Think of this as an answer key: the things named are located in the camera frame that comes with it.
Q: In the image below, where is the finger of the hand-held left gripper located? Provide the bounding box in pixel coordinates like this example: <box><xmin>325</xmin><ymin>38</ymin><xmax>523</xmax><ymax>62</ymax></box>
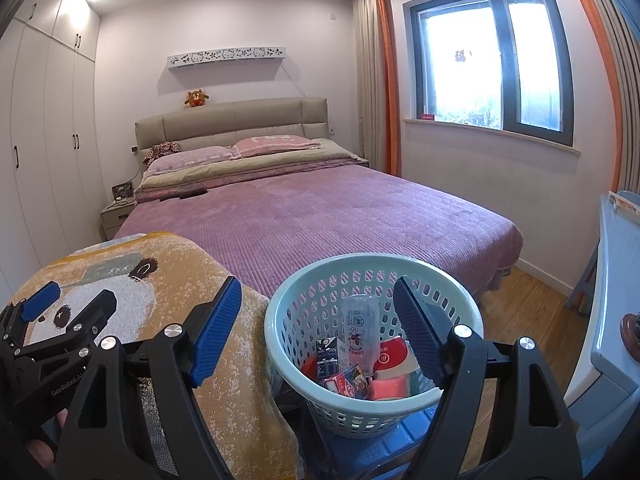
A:
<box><xmin>0</xmin><ymin>281</ymin><xmax>62</xmax><ymax>331</ymax></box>
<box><xmin>15</xmin><ymin>290</ymin><xmax>118</xmax><ymax>361</ymax></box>

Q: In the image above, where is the beige orange curtain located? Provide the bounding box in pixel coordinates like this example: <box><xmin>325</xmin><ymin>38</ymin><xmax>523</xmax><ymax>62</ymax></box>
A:
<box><xmin>351</xmin><ymin>0</ymin><xmax>402</xmax><ymax>178</ymax></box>
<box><xmin>562</xmin><ymin>0</ymin><xmax>640</xmax><ymax>201</ymax></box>

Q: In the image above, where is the colourful printed packet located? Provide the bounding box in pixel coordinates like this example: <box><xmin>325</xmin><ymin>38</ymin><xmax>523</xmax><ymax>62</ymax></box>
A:
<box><xmin>342</xmin><ymin>364</ymin><xmax>373</xmax><ymax>398</ymax></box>

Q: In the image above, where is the light blue plastic basket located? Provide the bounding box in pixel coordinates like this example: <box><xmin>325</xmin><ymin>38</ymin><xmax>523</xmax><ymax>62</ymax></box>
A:
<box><xmin>264</xmin><ymin>253</ymin><xmax>485</xmax><ymax>441</ymax></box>

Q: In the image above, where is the blue plastic stool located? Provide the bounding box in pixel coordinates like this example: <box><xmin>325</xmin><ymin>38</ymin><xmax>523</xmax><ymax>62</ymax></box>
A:
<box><xmin>300</xmin><ymin>405</ymin><xmax>441</xmax><ymax>480</ymax></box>

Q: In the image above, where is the red white small box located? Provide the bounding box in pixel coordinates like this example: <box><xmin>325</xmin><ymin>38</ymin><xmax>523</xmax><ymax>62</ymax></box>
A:
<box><xmin>320</xmin><ymin>375</ymin><xmax>358</xmax><ymax>397</ymax></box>

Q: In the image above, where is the black printed carton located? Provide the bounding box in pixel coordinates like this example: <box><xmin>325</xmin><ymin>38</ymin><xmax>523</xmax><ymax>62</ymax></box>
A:
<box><xmin>316</xmin><ymin>337</ymin><xmax>351</xmax><ymax>378</ymax></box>

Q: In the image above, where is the clear plastic bottle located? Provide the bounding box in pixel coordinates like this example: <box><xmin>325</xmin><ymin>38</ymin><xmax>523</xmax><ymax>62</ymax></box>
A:
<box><xmin>342</xmin><ymin>294</ymin><xmax>386</xmax><ymax>376</ymax></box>

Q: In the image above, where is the pink pillow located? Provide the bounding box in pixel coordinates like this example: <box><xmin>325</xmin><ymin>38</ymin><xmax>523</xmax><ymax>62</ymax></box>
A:
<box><xmin>147</xmin><ymin>146</ymin><xmax>236</xmax><ymax>173</ymax></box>
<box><xmin>231</xmin><ymin>135</ymin><xmax>321</xmax><ymax>161</ymax></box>

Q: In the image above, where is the white wardrobe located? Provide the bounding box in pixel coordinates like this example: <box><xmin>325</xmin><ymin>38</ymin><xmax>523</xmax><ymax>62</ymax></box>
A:
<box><xmin>0</xmin><ymin>0</ymin><xmax>113</xmax><ymax>301</ymax></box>

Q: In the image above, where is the dark framed window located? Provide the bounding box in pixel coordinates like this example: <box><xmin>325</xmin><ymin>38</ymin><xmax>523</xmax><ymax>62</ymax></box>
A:
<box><xmin>410</xmin><ymin>0</ymin><xmax>575</xmax><ymax>148</ymax></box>

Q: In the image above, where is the white wall shelf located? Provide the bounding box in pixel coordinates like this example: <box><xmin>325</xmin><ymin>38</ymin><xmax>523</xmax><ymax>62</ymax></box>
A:
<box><xmin>167</xmin><ymin>45</ymin><xmax>288</xmax><ymax>68</ymax></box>

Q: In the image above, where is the yellow panda printed blanket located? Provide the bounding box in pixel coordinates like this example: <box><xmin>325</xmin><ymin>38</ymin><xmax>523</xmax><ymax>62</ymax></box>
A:
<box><xmin>10</xmin><ymin>231</ymin><xmax>301</xmax><ymax>480</ymax></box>

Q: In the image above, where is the pink rectangular packet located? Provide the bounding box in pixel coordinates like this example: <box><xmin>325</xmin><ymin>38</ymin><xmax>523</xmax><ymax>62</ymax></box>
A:
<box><xmin>370</xmin><ymin>377</ymin><xmax>408</xmax><ymax>402</ymax></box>

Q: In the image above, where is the purple bed cover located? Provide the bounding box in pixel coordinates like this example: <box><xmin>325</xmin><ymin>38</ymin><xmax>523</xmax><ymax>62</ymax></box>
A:
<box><xmin>112</xmin><ymin>162</ymin><xmax>523</xmax><ymax>301</ymax></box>

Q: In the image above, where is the leopard print cloth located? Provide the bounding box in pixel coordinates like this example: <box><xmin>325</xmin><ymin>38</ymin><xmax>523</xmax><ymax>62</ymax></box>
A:
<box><xmin>143</xmin><ymin>141</ymin><xmax>182</xmax><ymax>166</ymax></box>

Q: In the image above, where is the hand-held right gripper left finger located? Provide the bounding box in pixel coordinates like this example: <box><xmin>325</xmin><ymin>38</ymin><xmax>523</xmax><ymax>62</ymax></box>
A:
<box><xmin>52</xmin><ymin>275</ymin><xmax>243</xmax><ymax>480</ymax></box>

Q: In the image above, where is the blue grey chair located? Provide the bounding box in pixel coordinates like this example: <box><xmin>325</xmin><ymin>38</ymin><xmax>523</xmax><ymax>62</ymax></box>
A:
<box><xmin>565</xmin><ymin>247</ymin><xmax>602</xmax><ymax>314</ymax></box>

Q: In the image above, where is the red white paper cup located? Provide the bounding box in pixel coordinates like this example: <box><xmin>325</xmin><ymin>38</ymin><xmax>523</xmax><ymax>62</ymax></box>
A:
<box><xmin>375</xmin><ymin>336</ymin><xmax>421</xmax><ymax>378</ymax></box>

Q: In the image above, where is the beige padded headboard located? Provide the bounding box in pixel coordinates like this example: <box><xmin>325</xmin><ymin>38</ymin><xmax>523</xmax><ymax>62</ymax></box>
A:
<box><xmin>135</xmin><ymin>97</ymin><xmax>329</xmax><ymax>161</ymax></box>

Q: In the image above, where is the blue grey desk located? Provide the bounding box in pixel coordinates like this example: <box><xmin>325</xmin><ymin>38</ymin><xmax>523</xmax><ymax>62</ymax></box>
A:
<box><xmin>565</xmin><ymin>190</ymin><xmax>640</xmax><ymax>480</ymax></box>

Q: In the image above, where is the person's left hand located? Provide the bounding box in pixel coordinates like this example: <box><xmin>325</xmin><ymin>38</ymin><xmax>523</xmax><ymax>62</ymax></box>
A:
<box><xmin>25</xmin><ymin>409</ymin><xmax>70</xmax><ymax>468</ymax></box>

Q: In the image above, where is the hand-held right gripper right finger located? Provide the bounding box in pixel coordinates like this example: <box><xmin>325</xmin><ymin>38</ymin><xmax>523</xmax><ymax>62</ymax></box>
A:
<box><xmin>392</xmin><ymin>275</ymin><xmax>583</xmax><ymax>480</ymax></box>

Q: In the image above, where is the beige nightstand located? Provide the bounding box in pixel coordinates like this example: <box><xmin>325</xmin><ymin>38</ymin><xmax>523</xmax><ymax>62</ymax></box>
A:
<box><xmin>100</xmin><ymin>200</ymin><xmax>137</xmax><ymax>241</ymax></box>

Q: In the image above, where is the folded beige blanket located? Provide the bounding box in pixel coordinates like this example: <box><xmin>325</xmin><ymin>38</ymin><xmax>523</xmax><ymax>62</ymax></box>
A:
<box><xmin>137</xmin><ymin>142</ymin><xmax>370</xmax><ymax>204</ymax></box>

